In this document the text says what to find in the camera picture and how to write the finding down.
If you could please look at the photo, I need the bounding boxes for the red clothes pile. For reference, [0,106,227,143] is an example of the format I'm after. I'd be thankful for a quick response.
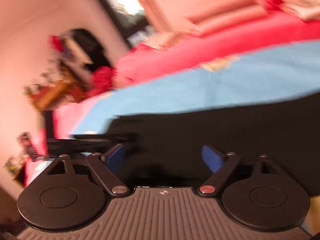
[89,66,118,98]

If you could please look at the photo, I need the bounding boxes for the cream folded cloth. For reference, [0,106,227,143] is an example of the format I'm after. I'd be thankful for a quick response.
[279,0,320,22]

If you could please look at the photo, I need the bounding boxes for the wooden furniture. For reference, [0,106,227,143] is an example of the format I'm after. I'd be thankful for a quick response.
[24,79,84,112]

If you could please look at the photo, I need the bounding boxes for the beige crumpled cloth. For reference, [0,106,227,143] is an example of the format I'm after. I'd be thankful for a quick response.
[147,32,192,51]

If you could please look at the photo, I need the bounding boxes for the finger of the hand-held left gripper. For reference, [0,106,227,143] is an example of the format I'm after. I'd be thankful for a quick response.
[46,133,139,156]

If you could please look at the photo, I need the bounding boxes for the red bed sheet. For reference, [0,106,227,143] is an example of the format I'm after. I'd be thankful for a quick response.
[111,12,320,92]

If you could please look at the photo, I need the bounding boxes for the black framed window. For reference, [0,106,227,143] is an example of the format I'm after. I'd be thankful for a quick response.
[91,0,157,48]

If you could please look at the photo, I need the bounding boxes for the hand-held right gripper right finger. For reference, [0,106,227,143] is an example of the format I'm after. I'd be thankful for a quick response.
[197,144,284,197]

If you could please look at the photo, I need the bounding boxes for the dark hanging clothes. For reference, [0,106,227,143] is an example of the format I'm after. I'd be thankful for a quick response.
[67,28,114,68]

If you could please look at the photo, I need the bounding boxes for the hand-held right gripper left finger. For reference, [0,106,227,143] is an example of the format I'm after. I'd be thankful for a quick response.
[46,144,130,197]

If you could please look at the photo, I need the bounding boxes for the black pants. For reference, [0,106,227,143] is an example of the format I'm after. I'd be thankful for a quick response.
[102,96,320,201]

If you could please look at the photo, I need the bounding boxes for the blue floral blanket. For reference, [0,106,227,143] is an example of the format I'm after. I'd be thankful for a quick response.
[32,40,320,170]

